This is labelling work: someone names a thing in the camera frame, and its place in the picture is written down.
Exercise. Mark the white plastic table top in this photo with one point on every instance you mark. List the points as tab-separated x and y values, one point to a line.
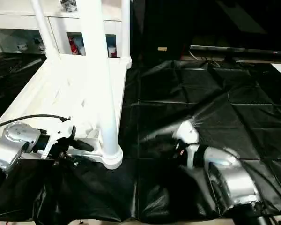
61	93

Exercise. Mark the white plastic table leg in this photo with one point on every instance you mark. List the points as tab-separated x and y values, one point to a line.
125	30
45	30
98	70

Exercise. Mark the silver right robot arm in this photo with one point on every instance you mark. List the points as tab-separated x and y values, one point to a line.
231	178

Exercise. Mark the black mat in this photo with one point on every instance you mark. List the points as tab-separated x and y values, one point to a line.
201	93

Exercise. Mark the long dark rod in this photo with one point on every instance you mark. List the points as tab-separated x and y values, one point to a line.
236	49

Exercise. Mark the white glass door cabinet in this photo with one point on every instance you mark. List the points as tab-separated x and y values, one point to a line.
18	21

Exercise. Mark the blue white patterned jar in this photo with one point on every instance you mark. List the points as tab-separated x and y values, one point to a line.
68	5

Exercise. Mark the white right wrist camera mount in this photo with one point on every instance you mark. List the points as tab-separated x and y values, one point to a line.
188	133

